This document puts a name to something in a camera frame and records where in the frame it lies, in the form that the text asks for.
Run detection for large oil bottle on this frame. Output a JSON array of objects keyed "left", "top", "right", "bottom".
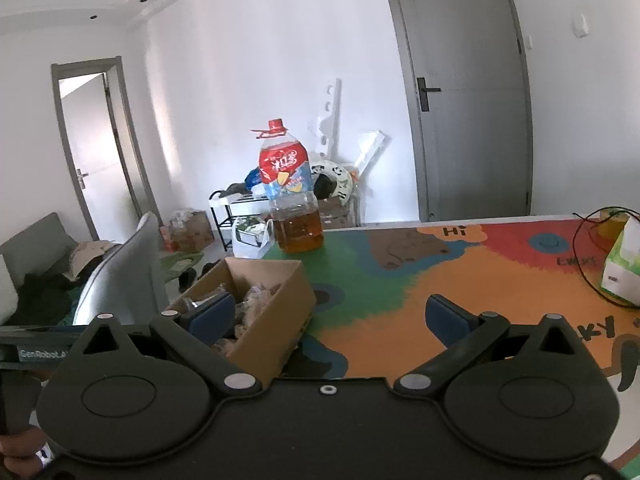
[{"left": 251, "top": 119, "right": 326, "bottom": 253}]

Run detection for black door handle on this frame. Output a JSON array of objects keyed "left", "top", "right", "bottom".
[{"left": 416, "top": 77, "right": 442, "bottom": 112}]

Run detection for brown clear snack packet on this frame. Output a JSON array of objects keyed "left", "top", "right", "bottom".
[{"left": 235, "top": 282, "right": 286, "bottom": 326}]

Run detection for brown cardboard box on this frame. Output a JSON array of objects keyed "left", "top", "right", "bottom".
[{"left": 317, "top": 195, "right": 356, "bottom": 231}]

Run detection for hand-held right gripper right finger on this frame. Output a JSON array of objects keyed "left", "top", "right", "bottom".
[{"left": 393, "top": 295, "right": 576, "bottom": 401}]

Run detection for white wooden rack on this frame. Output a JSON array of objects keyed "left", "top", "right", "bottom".
[{"left": 307, "top": 78, "right": 343, "bottom": 161}]

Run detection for person's left hand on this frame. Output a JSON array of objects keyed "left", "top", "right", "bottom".
[{"left": 0, "top": 424, "right": 51, "bottom": 480}]

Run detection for grey chair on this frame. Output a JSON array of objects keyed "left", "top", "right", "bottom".
[{"left": 72, "top": 211, "right": 171, "bottom": 326}]

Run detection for cardboard boxes with goods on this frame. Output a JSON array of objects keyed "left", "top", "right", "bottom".
[{"left": 160, "top": 209, "right": 215, "bottom": 253}]

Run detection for colourful cartoon table mat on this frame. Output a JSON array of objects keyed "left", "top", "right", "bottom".
[{"left": 262, "top": 217, "right": 640, "bottom": 480}]

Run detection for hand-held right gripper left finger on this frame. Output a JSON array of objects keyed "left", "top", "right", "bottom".
[{"left": 75, "top": 294, "right": 263, "bottom": 401}]

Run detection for dark cloth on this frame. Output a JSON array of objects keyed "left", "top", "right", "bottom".
[{"left": 15, "top": 260, "right": 108, "bottom": 326}]

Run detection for white plastic bag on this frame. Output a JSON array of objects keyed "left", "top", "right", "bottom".
[{"left": 231, "top": 216, "right": 276, "bottom": 260}]

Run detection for beige biscuit clear packet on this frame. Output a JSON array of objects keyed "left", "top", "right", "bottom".
[{"left": 210, "top": 337, "right": 246, "bottom": 358}]

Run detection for panda print round cushion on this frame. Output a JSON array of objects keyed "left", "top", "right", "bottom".
[{"left": 307, "top": 157, "right": 356, "bottom": 201}]

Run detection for white board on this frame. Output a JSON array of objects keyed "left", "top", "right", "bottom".
[{"left": 352, "top": 131, "right": 387, "bottom": 173}]

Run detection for black shoe rack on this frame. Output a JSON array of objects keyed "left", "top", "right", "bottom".
[{"left": 208, "top": 187, "right": 273, "bottom": 251}]

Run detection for green white tissue box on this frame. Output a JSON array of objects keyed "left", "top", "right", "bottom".
[{"left": 600, "top": 217, "right": 640, "bottom": 306}]

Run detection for grey door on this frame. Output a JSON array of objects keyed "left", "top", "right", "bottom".
[{"left": 379, "top": 0, "right": 533, "bottom": 223}]

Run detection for grey framed doorway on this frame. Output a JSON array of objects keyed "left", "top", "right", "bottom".
[{"left": 50, "top": 56, "right": 161, "bottom": 241}]

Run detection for grey sofa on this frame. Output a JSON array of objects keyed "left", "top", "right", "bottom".
[{"left": 0, "top": 212, "right": 81, "bottom": 326}]

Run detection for green bag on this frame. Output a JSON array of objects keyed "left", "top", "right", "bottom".
[{"left": 159, "top": 251, "right": 205, "bottom": 281}]

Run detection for black cable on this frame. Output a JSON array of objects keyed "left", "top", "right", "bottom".
[{"left": 572, "top": 207, "right": 640, "bottom": 307}]

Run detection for flat cardboard piece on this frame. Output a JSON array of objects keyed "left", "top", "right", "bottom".
[{"left": 67, "top": 240, "right": 123, "bottom": 281}]

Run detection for yellow container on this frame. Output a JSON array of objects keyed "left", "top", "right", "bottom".
[{"left": 597, "top": 210, "right": 631, "bottom": 241}]

